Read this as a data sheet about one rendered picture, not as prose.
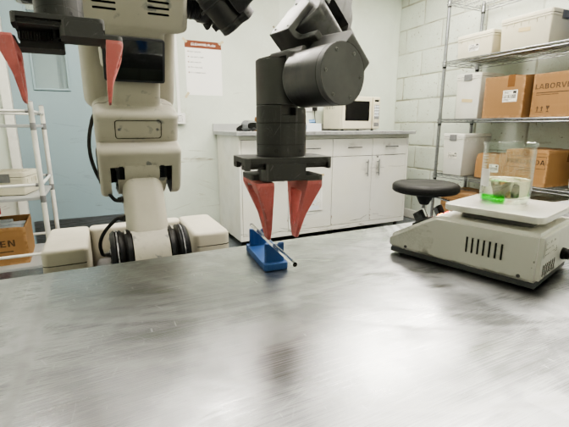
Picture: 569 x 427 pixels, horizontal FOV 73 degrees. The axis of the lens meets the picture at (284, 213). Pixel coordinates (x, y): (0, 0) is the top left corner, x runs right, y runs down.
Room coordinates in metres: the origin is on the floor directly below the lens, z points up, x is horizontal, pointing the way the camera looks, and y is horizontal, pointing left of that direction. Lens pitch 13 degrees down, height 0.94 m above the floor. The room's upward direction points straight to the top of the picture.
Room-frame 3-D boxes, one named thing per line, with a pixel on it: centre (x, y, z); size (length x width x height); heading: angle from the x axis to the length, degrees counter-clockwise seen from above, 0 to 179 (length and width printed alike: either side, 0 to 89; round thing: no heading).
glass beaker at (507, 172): (0.51, -0.29, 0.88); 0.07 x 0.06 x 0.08; 136
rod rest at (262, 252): (0.53, 0.03, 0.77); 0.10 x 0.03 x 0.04; 20
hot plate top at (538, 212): (0.50, -0.30, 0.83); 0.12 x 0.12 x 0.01; 41
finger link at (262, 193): (0.45, 0.01, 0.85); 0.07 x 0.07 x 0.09; 19
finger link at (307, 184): (0.45, 0.00, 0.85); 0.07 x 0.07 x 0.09; 19
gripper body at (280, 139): (0.45, 0.00, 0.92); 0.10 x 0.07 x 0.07; 109
